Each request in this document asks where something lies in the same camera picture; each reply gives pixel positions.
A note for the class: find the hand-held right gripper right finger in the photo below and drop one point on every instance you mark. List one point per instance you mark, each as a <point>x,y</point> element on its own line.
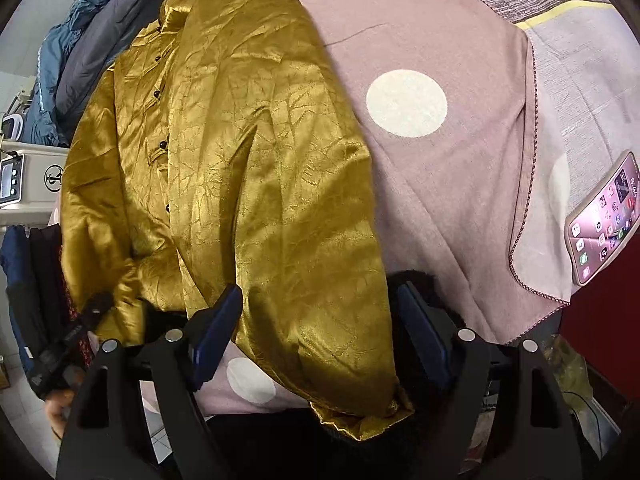
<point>427,332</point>

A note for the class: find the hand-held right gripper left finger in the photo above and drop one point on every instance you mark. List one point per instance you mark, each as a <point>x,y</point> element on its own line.
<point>216,330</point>

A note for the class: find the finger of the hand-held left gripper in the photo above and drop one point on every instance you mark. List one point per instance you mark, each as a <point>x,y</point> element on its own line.
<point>97,307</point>

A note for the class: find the black fuzzy cloth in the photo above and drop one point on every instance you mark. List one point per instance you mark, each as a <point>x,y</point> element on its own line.
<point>370,460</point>

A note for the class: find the golden satin jacket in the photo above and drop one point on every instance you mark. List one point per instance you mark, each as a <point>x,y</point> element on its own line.
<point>260,160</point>

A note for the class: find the person's left hand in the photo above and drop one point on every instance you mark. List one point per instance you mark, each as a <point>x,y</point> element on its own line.
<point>56,412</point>

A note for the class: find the black hanging cloth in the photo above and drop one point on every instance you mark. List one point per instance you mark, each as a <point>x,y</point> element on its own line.
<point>47,275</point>

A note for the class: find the navy cloth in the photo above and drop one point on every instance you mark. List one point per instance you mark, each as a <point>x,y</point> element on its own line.
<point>15,280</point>

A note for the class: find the white appliance with display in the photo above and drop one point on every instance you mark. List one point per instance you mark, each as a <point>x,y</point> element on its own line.
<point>40,180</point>

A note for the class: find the yellowish plastic bag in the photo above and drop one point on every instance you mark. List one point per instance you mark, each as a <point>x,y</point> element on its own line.
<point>567,372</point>

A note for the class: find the pink polka dot blanket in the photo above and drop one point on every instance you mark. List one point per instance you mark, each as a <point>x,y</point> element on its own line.
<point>425,185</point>

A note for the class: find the red bed base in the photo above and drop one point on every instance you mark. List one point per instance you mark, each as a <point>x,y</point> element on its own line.
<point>600,320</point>

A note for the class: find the small white device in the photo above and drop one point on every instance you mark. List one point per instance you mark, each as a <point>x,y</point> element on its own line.
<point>12,127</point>

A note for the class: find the pink smartphone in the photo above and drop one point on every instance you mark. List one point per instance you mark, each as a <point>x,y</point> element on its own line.
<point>605,215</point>

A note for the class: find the blue and grey coats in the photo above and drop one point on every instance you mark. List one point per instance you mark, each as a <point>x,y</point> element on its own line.
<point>115,25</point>

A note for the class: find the grey striped bedsheet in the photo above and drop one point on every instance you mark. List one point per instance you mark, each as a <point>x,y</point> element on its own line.
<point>590,90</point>

